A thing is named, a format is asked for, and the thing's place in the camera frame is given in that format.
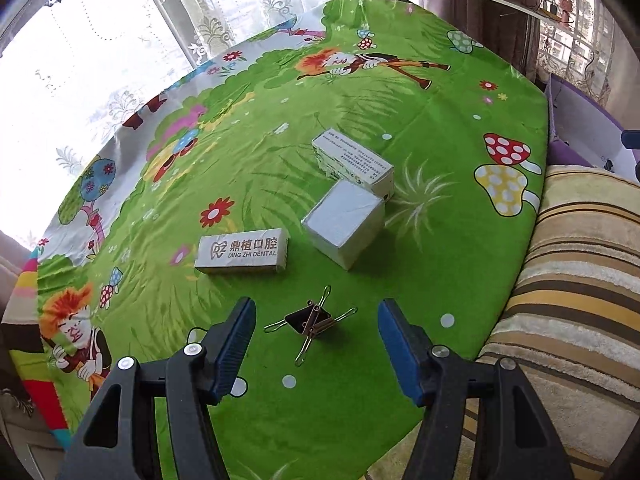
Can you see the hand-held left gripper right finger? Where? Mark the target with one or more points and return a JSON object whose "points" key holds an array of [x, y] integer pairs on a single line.
{"points": [[400, 355]]}

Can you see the flat white box grey logo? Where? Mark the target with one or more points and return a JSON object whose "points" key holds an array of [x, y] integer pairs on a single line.
{"points": [[240, 252]]}

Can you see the pink figure toy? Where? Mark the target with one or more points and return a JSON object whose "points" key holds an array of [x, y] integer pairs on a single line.
{"points": [[562, 7]]}

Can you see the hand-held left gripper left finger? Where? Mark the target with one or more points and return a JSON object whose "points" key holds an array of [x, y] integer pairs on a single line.
{"points": [[232, 355]]}

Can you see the purple cardboard storage box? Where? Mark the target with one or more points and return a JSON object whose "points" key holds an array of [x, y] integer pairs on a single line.
{"points": [[575, 125]]}

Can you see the embroidered lace window curtain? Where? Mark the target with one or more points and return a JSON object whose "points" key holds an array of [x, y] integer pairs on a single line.
{"points": [[585, 65]]}

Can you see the plain silver-white cube box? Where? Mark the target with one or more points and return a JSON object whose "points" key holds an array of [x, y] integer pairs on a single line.
{"points": [[340, 220]]}

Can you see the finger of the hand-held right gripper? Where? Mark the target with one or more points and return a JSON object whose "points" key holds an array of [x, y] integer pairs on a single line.
{"points": [[631, 139]]}

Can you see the green cartoon printed tablecloth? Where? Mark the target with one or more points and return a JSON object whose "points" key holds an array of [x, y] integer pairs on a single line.
{"points": [[250, 160]]}

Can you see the black binder clip bundle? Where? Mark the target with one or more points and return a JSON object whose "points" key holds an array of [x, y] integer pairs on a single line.
{"points": [[310, 321]]}

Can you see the sheer white lace curtain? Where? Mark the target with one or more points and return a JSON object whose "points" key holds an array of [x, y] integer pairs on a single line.
{"points": [[100, 60]]}

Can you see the small white box printed text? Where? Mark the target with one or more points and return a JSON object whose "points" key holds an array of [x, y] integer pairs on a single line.
{"points": [[350, 160]]}

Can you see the striped plush blanket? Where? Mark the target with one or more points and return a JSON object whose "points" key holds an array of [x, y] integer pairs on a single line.
{"points": [[575, 310]]}

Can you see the white wall shelf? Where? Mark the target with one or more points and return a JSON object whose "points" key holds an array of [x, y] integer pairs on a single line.
{"points": [[505, 2]]}

